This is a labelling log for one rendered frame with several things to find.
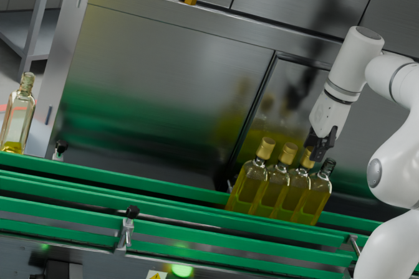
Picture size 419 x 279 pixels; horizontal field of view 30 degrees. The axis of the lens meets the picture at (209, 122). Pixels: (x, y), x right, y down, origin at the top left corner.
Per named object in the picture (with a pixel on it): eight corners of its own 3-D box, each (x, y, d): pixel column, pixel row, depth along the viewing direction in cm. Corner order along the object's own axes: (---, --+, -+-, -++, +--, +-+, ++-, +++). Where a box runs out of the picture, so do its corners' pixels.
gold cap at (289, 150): (290, 157, 191) (296, 142, 189) (293, 165, 188) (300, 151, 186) (276, 154, 190) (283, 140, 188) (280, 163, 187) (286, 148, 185)
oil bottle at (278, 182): (259, 229, 203) (288, 164, 193) (263, 243, 199) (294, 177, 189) (238, 225, 202) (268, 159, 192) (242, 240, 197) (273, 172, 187)
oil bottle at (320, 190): (298, 235, 207) (330, 171, 197) (303, 250, 202) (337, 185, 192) (279, 232, 205) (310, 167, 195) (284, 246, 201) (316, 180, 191)
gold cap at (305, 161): (310, 161, 193) (317, 147, 191) (314, 169, 190) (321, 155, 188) (297, 158, 192) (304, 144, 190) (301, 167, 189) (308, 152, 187)
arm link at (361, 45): (358, 78, 185) (323, 70, 182) (381, 29, 179) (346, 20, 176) (370, 96, 178) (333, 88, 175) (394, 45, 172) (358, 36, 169)
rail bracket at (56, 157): (58, 175, 195) (71, 131, 189) (57, 192, 189) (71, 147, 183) (42, 172, 194) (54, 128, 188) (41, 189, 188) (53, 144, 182)
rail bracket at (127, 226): (126, 251, 179) (142, 205, 173) (128, 273, 173) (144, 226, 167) (108, 248, 178) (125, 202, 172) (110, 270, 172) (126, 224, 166)
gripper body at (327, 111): (320, 76, 184) (303, 116, 190) (332, 98, 176) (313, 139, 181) (349, 83, 187) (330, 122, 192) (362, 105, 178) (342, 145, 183)
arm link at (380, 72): (469, 76, 155) (397, 50, 184) (399, 58, 150) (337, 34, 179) (454, 119, 157) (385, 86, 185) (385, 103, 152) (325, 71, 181)
